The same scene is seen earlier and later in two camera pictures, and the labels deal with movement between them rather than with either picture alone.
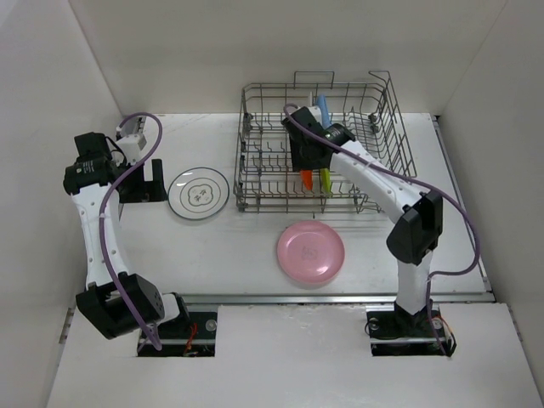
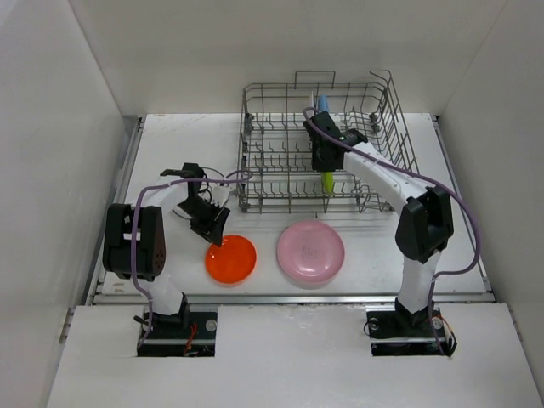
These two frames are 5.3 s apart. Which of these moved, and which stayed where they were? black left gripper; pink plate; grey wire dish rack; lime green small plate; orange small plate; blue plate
Moved: orange small plate; black left gripper
Stayed: pink plate; blue plate; lime green small plate; grey wire dish rack
